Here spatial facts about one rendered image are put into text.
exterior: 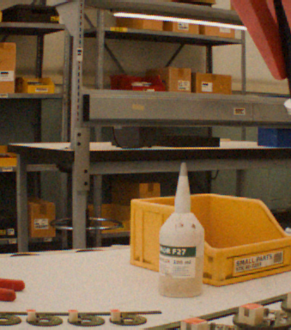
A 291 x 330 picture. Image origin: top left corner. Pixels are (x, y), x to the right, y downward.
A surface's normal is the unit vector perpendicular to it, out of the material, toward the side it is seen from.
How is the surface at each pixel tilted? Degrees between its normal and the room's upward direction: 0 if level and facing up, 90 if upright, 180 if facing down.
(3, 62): 87
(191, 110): 90
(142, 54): 90
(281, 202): 90
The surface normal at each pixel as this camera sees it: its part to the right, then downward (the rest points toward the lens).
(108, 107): 0.52, 0.07
